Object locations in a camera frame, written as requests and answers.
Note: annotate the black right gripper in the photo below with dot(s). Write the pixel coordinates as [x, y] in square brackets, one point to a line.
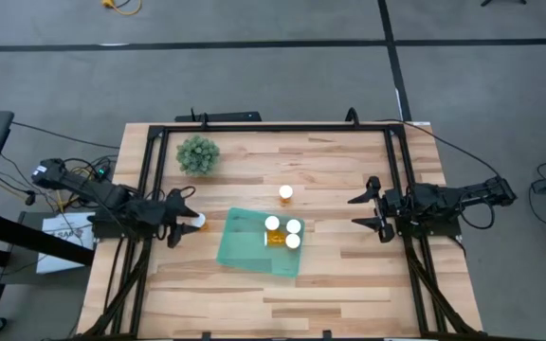
[398, 208]

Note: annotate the amber pill bottle white cap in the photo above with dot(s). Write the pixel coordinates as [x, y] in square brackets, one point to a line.
[285, 192]
[277, 239]
[293, 241]
[200, 220]
[293, 226]
[272, 222]

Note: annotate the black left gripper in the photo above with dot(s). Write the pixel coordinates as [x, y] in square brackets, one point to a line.
[152, 215]

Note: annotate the white printed paper sheet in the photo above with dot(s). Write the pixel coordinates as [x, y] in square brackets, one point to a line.
[60, 256]

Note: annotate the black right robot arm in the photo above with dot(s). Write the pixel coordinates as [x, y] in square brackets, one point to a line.
[443, 196]

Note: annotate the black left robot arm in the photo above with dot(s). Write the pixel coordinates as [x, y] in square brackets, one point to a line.
[88, 189]

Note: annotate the green potted plant patterned pot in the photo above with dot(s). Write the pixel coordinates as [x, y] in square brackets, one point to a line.
[198, 155]

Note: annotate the black aluminium table frame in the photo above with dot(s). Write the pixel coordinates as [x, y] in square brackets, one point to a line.
[278, 128]

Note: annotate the teal translucent plastic basket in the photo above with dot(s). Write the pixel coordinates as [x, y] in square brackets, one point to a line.
[244, 246]

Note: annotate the black box with antennas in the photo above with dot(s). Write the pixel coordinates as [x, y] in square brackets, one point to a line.
[225, 116]

